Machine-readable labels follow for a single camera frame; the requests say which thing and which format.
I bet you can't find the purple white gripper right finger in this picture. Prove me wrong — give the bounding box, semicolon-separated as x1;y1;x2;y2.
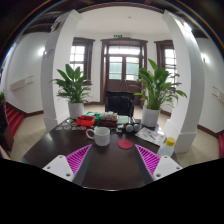
135;145;182;184

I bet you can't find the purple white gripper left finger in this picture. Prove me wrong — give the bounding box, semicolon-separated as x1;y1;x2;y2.
44;144;92;186

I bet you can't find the clear bottle yellow cap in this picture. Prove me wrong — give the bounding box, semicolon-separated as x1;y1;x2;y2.
157;137;175;157

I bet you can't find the printed paper leaflet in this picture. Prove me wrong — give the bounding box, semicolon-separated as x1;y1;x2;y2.
136;128;166;146

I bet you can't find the red round coaster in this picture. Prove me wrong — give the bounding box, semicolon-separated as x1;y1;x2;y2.
118;139;133;149

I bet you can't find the white ceramic mug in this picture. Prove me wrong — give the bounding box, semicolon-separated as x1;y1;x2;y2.
86;127;110;146

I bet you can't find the grey round speaker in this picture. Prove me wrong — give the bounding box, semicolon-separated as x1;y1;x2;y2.
126;124;134;133

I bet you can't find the red plastic tray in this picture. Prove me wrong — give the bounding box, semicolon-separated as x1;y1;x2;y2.
76;115;95;127

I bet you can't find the green notebook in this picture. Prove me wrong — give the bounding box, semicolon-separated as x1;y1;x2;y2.
117;115;129;124

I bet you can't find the box of wrapped snacks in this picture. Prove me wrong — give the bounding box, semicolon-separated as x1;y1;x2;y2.
98;111;118;127

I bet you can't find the black chair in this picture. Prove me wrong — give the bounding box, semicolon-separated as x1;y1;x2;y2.
105;91;135;117

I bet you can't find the left potted green plant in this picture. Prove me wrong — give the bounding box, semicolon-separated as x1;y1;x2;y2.
52;64;91;119

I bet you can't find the potted green plant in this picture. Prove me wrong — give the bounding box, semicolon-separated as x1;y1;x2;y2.
52;64;91;119
134;59;187;127

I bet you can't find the right potted green plant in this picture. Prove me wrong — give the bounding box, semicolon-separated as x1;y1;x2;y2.
134;59;187;127

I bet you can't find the right brown framed window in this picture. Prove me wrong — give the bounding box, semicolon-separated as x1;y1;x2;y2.
155;40;177;89

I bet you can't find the brown framed window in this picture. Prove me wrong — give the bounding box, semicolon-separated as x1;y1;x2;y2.
155;40;177;89
70;37;94;85

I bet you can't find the left brown framed window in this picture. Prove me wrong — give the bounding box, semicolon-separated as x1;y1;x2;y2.
70;37;94;85

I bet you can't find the brown wooden double door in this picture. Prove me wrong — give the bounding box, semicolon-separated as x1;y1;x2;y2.
100;38;147;103

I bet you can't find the green exit sign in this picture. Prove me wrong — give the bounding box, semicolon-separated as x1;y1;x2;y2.
114;34;123;38

